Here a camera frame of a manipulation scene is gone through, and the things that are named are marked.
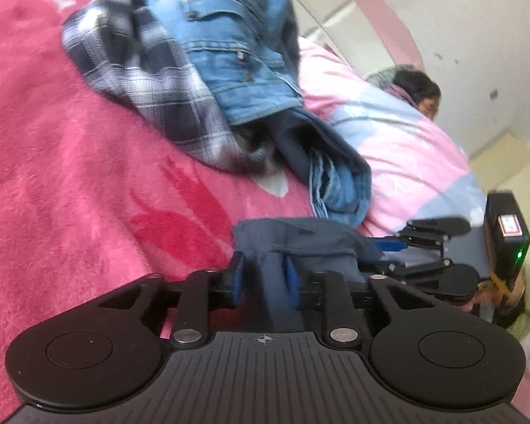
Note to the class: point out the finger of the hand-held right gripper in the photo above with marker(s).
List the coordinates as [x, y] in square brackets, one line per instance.
[388, 244]
[395, 268]

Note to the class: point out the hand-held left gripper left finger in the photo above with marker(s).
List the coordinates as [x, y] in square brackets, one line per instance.
[237, 281]

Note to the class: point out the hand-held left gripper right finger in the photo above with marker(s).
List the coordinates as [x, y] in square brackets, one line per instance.
[291, 283]

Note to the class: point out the dark navy garment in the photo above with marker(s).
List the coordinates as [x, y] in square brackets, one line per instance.
[300, 238]

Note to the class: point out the person's right hand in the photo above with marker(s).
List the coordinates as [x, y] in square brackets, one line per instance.
[517, 289]

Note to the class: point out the pink and blue quilt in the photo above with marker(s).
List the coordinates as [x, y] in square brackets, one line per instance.
[402, 154]

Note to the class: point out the grey patterned pillow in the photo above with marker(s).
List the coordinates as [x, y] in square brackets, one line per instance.
[382, 77]

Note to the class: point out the pink floral fleece blanket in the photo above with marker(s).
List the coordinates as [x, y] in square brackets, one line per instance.
[70, 163]

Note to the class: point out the navy white plaid shirt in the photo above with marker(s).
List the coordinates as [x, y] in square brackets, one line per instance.
[159, 92]

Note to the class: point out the blue denim jeans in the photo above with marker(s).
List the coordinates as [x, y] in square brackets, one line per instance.
[229, 53]

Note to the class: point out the pink framed headboard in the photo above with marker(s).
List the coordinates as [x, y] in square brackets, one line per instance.
[380, 13]

